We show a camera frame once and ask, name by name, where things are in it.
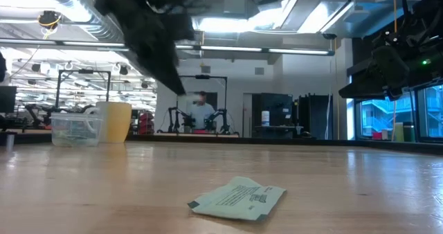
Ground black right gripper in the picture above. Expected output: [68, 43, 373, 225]
[338, 12, 443, 102]

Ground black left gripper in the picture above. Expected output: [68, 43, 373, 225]
[95, 0, 195, 96]

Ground pale green cup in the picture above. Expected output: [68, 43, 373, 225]
[394, 122, 405, 142]

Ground dark green bottle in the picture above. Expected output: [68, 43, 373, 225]
[403, 121, 416, 143]

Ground red stacked bins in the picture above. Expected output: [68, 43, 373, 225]
[138, 112, 155, 135]

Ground person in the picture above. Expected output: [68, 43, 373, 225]
[188, 91, 216, 131]

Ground tall black cabinet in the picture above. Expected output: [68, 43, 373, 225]
[298, 94, 333, 140]

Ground yellow ceramic mug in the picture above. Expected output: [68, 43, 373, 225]
[96, 101, 133, 144]

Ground long ceiling light bar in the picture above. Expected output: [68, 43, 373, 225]
[0, 38, 336, 57]

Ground wooden workbench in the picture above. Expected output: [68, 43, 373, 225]
[154, 132, 239, 138]

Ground black tool board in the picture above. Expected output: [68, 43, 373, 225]
[251, 93, 294, 138]

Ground clear plastic container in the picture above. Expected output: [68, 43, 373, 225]
[51, 112, 104, 147]

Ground black monitor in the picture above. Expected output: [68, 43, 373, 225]
[0, 86, 17, 114]

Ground black camera frame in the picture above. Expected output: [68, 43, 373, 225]
[55, 70, 111, 112]
[176, 75, 228, 135]

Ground yellow hanging cable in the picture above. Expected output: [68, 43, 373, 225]
[392, 0, 399, 142]

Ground silver ventilation duct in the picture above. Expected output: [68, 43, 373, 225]
[27, 0, 167, 78]

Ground black table edge rail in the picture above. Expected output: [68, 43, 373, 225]
[0, 132, 443, 156]

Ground black ceiling fixture yellow cable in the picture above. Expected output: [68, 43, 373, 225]
[37, 10, 63, 30]

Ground grey metal post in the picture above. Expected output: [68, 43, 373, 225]
[5, 133, 16, 152]

